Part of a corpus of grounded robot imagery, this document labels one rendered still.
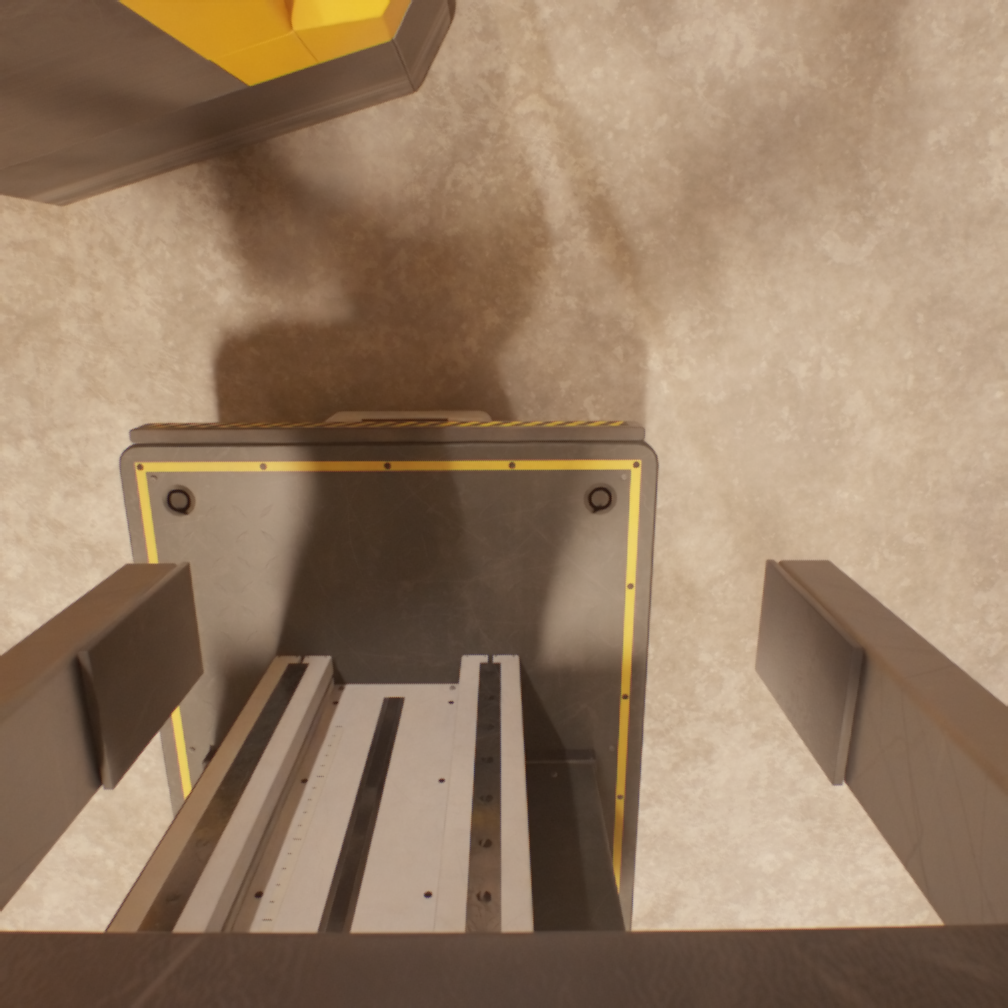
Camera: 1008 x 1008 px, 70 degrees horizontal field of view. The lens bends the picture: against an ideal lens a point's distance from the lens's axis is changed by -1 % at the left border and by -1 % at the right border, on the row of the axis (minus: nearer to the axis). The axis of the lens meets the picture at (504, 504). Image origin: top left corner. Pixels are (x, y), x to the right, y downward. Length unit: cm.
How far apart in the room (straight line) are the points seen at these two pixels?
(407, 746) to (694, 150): 97
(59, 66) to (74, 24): 8
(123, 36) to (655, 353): 84
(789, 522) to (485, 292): 67
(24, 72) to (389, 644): 75
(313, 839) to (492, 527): 42
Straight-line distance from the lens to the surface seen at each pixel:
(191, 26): 86
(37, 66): 89
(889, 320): 140
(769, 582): 16
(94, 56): 89
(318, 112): 121
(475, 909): 68
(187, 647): 17
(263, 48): 95
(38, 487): 152
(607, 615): 103
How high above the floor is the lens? 124
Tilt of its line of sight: 74 degrees down
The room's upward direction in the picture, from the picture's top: 179 degrees clockwise
